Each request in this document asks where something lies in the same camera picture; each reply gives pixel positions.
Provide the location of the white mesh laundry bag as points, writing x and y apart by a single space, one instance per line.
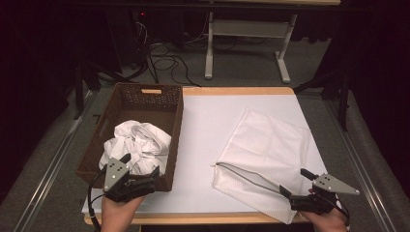
267 145

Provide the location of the white board mat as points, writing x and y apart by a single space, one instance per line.
199 135

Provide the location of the black computer tower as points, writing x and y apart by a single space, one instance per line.
125 38

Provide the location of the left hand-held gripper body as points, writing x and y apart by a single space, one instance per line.
114 174

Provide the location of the person's left hand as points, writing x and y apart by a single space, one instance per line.
117 216

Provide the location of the black metal stand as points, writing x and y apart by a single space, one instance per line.
344 96
79 90

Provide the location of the aluminium floor rail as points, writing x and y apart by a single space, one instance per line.
357 154
48 175

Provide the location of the brown woven basket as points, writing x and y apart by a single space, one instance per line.
141 109

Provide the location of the white garment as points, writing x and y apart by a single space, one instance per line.
141 141

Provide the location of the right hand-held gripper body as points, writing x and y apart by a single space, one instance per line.
332 185

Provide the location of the person's right hand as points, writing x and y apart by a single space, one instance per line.
330 224

